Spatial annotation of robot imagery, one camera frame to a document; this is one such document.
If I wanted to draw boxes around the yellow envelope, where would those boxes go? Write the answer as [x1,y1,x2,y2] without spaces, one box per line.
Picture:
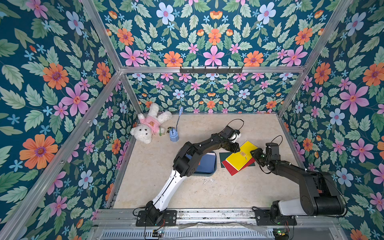
[224,141,258,172]

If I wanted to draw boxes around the dark blue envelope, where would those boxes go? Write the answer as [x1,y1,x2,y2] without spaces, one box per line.
[185,152,217,174]

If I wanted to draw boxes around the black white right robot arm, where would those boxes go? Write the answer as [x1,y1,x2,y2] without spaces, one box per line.
[251,143,348,222]

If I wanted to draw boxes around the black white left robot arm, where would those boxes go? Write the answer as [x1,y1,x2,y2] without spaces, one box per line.
[145,126,241,224]

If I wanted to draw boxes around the dark teal storage box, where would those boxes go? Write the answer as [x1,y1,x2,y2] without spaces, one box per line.
[187,151,217,177]

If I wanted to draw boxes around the dark green envelope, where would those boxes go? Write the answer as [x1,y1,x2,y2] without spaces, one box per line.
[219,152,256,168]

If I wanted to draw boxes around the red envelope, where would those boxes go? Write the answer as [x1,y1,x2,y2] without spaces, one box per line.
[221,157,256,177]

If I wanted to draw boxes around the right green circuit board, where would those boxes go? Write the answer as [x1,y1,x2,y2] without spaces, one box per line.
[273,229,290,240]

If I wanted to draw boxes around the green circuit board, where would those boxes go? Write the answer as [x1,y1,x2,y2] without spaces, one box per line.
[273,229,290,240]
[152,230,164,239]

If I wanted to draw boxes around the white teddy bear pink shirt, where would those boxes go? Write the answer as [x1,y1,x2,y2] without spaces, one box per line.
[130,103,172,144]

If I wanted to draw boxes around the left green circuit board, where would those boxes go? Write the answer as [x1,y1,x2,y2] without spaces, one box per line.
[152,230,164,239]

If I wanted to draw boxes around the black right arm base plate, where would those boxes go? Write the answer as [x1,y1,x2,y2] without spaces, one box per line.
[252,207,297,227]

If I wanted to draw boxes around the aluminium front rail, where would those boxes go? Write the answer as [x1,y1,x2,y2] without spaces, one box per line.
[88,208,348,240]

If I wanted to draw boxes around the metal hook rail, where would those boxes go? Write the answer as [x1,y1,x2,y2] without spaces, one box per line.
[179,67,243,75]

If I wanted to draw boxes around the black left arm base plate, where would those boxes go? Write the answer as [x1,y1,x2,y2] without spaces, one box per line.
[136,210,178,227]

